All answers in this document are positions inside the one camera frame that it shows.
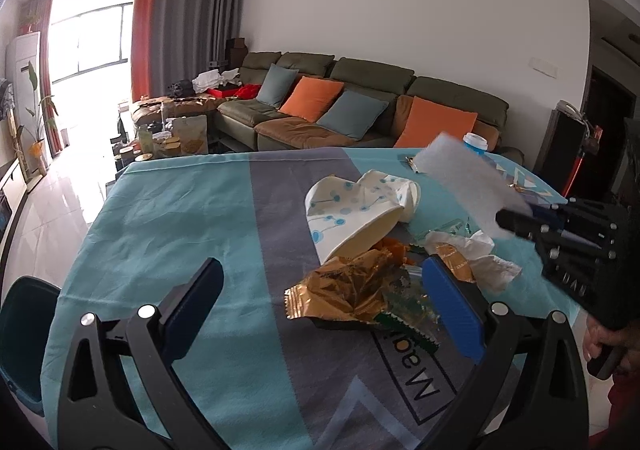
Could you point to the brown patterned paper bag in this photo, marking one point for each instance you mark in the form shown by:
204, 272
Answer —
191, 136

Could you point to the grey-blue pillow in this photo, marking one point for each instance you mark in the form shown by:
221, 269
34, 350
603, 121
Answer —
276, 85
352, 115

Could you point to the crushed white dotted paper cup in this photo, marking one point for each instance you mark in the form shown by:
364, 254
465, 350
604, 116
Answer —
395, 192
345, 225

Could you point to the crumpled white tissue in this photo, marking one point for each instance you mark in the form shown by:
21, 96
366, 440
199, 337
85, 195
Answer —
492, 260

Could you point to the dark decorative fan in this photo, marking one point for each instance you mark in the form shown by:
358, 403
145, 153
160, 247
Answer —
6, 97

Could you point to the orange pillow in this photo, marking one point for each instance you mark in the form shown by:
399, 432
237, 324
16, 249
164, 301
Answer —
435, 125
310, 99

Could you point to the small gold candy wrapper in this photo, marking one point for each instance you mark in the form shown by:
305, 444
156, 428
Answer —
520, 188
409, 162

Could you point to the white standing air conditioner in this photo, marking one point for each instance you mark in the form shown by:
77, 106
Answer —
22, 75

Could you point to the pile of white clothes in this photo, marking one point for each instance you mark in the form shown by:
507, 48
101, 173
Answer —
215, 78

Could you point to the person's right hand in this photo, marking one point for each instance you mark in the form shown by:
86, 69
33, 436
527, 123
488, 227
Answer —
596, 337

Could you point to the teal grey tablecloth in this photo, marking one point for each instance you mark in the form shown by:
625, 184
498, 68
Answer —
175, 215

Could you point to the teal trash bin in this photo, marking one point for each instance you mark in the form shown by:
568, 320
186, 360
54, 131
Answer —
25, 330

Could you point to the tall potted plant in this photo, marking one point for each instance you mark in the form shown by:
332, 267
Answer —
37, 130

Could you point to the dark clothes pile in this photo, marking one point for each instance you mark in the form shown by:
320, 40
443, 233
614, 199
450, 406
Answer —
180, 89

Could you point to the blue capped bottle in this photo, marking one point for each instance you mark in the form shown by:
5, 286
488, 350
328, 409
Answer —
474, 141

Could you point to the large glass window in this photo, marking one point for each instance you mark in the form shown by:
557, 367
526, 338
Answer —
90, 40

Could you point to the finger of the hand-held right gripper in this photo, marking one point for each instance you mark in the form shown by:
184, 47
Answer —
515, 222
547, 211

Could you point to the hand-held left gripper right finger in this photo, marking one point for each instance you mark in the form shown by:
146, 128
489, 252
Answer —
452, 310

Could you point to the person's red clothing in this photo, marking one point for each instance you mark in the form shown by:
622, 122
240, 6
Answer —
625, 410

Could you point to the red cloth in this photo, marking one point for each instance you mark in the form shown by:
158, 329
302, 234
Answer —
248, 91

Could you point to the cluster of glass jars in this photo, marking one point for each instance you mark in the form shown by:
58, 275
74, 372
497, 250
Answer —
145, 142

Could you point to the green clear snack wrapper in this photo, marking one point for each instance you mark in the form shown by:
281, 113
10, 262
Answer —
410, 325

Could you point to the orange grey curtain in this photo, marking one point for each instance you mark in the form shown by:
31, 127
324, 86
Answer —
170, 30

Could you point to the pale orange curtain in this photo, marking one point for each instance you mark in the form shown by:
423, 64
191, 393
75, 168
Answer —
35, 15

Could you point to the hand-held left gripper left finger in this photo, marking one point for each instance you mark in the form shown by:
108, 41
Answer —
195, 300

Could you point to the gold foil wrapper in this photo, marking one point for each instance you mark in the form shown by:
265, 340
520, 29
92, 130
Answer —
340, 290

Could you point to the white black tv cabinet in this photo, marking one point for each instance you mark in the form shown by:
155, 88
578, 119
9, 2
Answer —
12, 190

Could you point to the dark brown boxes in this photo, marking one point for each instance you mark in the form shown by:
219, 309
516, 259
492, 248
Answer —
236, 50

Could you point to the white wall switch plate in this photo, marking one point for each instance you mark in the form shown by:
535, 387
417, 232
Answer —
543, 67

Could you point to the red flat box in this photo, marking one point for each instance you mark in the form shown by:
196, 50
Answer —
222, 93

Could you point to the green brown sofa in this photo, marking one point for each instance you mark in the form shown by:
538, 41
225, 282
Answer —
260, 122

